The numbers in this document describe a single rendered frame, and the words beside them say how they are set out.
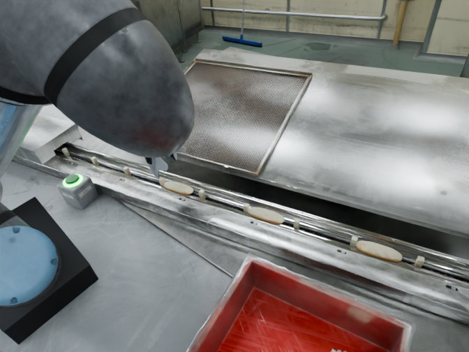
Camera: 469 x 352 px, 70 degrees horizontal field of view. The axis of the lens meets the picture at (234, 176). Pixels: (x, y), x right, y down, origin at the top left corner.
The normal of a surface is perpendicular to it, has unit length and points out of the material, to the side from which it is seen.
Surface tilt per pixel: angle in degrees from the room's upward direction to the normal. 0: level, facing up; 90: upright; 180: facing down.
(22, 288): 54
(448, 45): 90
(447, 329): 0
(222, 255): 0
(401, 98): 10
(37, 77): 91
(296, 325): 0
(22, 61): 91
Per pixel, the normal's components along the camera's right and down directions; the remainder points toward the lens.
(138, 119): 0.42, 0.68
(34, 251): 0.59, -0.15
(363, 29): -0.45, 0.61
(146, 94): 0.65, 0.36
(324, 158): -0.15, -0.64
